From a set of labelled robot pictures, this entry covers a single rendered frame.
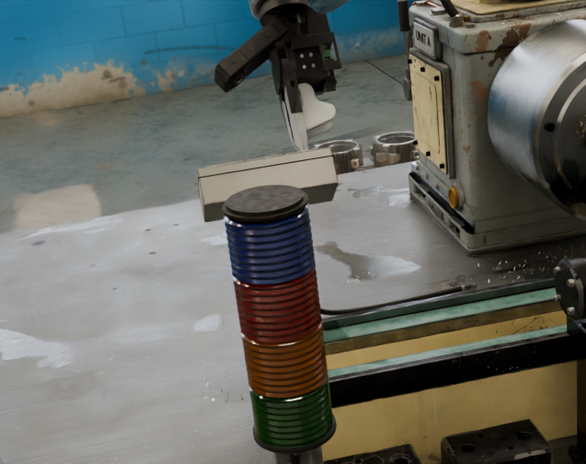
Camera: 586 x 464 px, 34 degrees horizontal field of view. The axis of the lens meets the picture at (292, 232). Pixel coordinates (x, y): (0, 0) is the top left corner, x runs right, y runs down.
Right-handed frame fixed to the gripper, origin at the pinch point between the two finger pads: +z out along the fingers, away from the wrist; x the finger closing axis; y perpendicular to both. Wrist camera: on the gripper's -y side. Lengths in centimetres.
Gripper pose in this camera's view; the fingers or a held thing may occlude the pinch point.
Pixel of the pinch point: (298, 147)
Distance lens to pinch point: 125.5
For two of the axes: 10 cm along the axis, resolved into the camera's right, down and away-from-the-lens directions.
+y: 9.8, -1.7, 1.3
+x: -0.7, 2.9, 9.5
